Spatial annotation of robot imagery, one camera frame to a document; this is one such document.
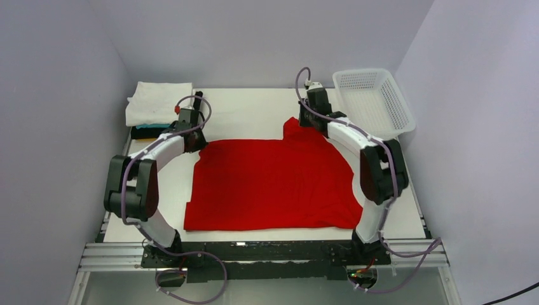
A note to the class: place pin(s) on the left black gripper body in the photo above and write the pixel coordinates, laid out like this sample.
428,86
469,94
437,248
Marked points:
200,140

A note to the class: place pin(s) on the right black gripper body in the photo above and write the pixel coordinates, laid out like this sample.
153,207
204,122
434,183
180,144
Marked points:
306,117

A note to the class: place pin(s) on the red t-shirt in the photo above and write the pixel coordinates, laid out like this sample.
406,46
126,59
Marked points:
298,181

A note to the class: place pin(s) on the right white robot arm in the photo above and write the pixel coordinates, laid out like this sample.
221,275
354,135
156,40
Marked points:
381,175

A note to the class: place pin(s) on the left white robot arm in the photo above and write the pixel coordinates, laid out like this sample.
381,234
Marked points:
132,191

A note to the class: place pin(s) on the teal folded t-shirt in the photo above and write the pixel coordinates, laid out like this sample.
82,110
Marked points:
152,126

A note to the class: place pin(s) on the white folded t-shirt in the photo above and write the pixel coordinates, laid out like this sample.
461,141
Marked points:
154,103

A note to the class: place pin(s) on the black folded t-shirt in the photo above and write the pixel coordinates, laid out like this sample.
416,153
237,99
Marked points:
154,133

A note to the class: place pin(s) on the white plastic basket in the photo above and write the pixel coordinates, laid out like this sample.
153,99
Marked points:
373,101

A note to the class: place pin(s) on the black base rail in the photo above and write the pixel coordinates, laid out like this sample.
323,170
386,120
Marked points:
219,270

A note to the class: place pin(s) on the aluminium frame rail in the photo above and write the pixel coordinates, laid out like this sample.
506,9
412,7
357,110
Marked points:
135,256

